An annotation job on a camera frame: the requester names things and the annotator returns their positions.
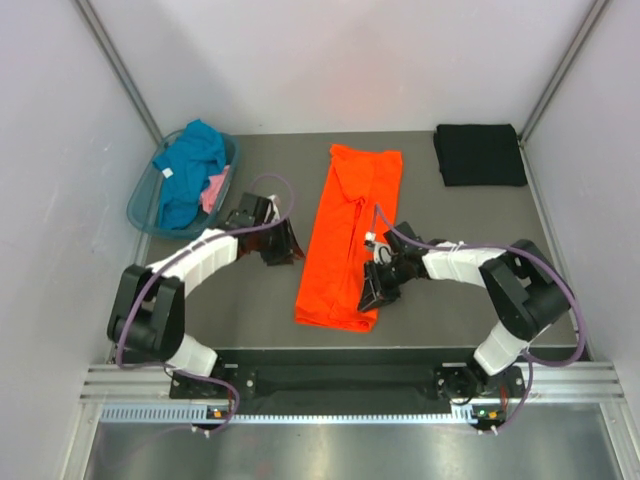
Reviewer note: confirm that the folded black t shirt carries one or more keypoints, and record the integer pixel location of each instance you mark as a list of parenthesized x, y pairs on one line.
[(479, 155)]

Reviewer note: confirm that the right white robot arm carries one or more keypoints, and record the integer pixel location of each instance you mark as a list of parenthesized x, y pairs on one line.
[(524, 290)]

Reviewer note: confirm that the teal t shirt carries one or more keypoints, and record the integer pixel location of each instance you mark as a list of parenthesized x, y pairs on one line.
[(187, 165)]

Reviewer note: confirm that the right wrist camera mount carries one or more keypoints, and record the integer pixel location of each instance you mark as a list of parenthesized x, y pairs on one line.
[(382, 253)]

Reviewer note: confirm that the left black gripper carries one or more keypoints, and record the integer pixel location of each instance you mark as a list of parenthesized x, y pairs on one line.
[(287, 248)]

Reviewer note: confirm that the pink cloth in bin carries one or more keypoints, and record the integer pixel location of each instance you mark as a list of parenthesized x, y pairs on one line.
[(210, 194)]

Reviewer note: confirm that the aluminium frame rail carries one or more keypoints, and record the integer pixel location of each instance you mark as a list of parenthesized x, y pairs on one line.
[(110, 384)]

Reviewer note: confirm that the orange t shirt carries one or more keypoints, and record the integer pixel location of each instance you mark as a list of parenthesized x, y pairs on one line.
[(333, 275)]

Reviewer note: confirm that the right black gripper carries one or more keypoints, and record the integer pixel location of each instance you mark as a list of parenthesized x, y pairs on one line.
[(371, 293)]

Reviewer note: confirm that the translucent blue plastic bin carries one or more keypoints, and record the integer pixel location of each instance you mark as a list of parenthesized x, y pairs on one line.
[(143, 206)]

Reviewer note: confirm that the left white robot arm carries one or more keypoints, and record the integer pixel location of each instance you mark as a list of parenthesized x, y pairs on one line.
[(148, 318)]

